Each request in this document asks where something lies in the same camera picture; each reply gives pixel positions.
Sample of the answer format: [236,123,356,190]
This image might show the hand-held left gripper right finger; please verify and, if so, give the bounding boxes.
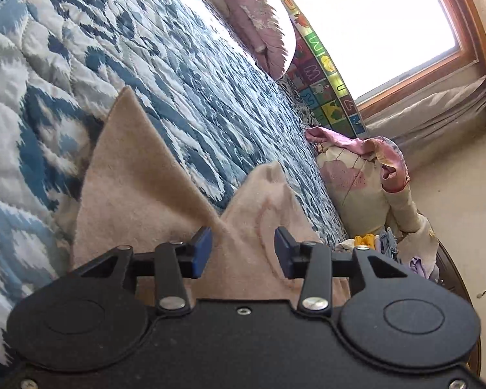
[274,227,410,317]

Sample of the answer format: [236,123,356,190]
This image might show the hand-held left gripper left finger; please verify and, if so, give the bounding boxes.
[81,227,213,317]

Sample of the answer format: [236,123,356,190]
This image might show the beige knit sweater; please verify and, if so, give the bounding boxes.
[71,86,349,309]

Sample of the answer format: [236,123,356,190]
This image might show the stack of folded clothes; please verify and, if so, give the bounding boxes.
[335,229,440,282]

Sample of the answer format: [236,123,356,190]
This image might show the dark wooden headboard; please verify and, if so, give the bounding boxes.
[433,238,483,378]

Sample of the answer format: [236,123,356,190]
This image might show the colourful alphabet play mat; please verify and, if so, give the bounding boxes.
[269,0,368,139]

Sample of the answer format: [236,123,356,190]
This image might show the grey curtain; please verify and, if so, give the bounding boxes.
[364,75,486,151]

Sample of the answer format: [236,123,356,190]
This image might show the blue patterned quilt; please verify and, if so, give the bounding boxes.
[0,0,349,373]

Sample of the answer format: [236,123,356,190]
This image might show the pink pillow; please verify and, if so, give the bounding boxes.
[173,0,297,81]

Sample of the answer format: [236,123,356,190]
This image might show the wooden framed window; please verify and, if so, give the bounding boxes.
[263,0,486,130]

